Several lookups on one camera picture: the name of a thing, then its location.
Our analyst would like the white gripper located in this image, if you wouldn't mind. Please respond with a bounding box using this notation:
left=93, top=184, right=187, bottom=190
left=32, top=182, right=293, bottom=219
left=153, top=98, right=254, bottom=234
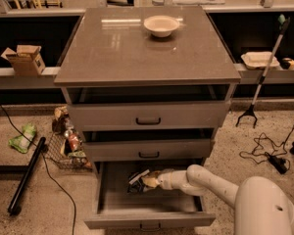
left=142, top=169, right=174, bottom=190

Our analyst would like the blue chip bag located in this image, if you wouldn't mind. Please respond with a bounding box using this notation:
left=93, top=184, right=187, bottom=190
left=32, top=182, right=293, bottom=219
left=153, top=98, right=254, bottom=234
left=127, top=169, right=152, bottom=193

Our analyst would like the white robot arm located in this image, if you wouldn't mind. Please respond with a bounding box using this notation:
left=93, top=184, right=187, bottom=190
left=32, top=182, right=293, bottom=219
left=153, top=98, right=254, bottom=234
left=142, top=164, right=294, bottom=235

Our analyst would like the grey bottom drawer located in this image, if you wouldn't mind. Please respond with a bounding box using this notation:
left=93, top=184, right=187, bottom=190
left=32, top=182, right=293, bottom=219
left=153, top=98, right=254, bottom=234
left=85, top=160, right=216, bottom=231

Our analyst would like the grey drawer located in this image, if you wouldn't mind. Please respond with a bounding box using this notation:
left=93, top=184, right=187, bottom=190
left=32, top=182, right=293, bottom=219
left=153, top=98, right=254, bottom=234
left=85, top=160, right=216, bottom=231
left=83, top=128, right=215, bottom=162
left=68, top=98, right=231, bottom=131

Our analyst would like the grey middle drawer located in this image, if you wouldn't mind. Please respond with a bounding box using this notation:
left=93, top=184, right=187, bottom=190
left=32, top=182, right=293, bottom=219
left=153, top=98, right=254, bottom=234
left=83, top=128, right=215, bottom=162

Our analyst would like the grey top drawer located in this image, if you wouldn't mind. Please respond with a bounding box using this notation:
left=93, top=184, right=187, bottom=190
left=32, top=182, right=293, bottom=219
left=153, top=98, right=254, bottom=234
left=68, top=98, right=231, bottom=131

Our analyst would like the grey drawer cabinet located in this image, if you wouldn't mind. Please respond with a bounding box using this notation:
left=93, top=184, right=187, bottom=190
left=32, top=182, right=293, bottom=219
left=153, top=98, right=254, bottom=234
left=54, top=6, right=242, bottom=235

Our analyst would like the green snack bag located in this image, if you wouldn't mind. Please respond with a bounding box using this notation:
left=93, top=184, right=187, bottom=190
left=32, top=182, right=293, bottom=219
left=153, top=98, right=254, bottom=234
left=8, top=122, right=36, bottom=154

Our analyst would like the black metal stand leg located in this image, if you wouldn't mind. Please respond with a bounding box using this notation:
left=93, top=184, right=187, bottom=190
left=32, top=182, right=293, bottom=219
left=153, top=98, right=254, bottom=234
left=8, top=137, right=46, bottom=215

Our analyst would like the white bowl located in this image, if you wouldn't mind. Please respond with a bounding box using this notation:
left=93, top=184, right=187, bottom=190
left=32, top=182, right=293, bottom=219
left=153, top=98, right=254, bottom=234
left=144, top=16, right=179, bottom=38

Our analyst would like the white takeout container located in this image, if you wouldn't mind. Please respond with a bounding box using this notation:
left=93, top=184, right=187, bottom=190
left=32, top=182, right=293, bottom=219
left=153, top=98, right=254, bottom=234
left=241, top=51, right=271, bottom=70

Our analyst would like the cardboard box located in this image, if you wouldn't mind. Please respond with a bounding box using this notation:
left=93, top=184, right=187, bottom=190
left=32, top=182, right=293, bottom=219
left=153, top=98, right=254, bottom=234
left=1, top=45, right=45, bottom=76

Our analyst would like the yellow tape measure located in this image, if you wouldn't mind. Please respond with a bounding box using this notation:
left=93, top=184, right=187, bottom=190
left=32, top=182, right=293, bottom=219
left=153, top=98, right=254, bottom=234
left=280, top=58, right=294, bottom=70

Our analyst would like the wire basket with snacks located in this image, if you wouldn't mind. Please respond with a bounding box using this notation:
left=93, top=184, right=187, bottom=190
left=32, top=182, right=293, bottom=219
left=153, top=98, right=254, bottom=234
left=47, top=106, right=92, bottom=170

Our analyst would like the black power adapter with cable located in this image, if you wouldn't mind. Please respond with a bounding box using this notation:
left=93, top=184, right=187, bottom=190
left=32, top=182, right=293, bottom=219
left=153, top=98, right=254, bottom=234
left=239, top=123, right=294, bottom=174

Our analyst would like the black floor cable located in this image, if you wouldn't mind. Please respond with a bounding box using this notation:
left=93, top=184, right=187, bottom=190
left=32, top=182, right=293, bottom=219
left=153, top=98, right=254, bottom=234
left=0, top=85, right=77, bottom=235

